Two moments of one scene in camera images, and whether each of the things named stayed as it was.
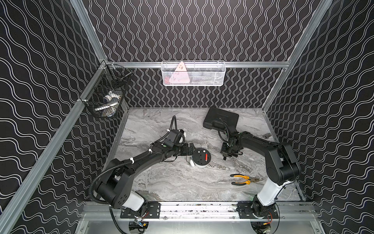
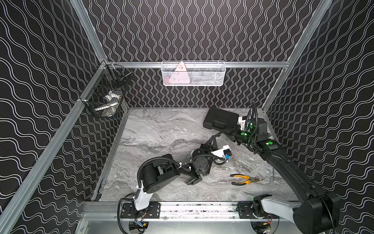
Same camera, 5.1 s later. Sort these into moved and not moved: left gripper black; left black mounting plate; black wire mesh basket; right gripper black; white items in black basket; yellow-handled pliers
Moved: right gripper black; left gripper black
Not moved: left black mounting plate; white items in black basket; yellow-handled pliers; black wire mesh basket
